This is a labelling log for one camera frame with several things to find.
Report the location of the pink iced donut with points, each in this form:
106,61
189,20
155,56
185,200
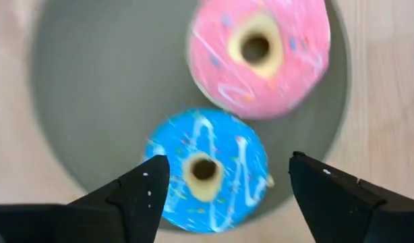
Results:
220,67

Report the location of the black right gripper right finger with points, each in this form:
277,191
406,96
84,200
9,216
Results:
345,209

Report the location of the gray round plate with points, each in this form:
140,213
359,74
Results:
102,94

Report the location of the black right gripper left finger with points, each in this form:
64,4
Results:
126,212

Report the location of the blue iced donut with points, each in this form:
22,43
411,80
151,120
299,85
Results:
234,189

